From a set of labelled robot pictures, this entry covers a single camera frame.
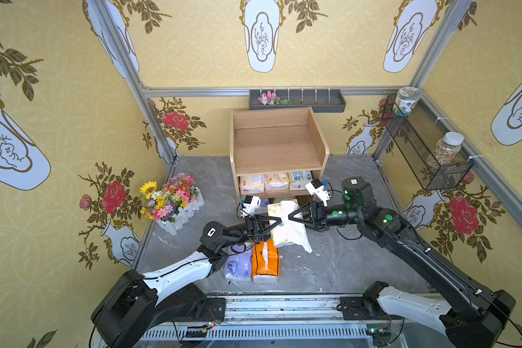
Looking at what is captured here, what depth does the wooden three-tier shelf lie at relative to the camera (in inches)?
29.9

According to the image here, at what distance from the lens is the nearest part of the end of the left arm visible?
0.61 meters

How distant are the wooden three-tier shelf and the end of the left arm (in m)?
0.18
